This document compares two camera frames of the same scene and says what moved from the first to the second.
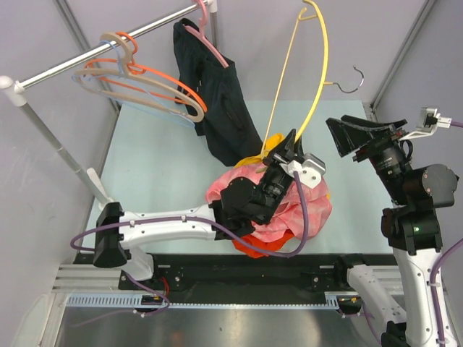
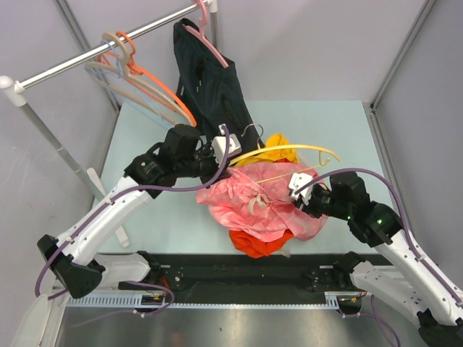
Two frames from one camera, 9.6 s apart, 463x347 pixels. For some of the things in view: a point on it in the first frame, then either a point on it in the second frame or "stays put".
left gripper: (291, 145) -> (215, 168)
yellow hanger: (324, 82) -> (322, 152)
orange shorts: (257, 241) stays put
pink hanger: (201, 34) stays put
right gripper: (348, 136) -> (309, 208)
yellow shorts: (270, 145) stays put
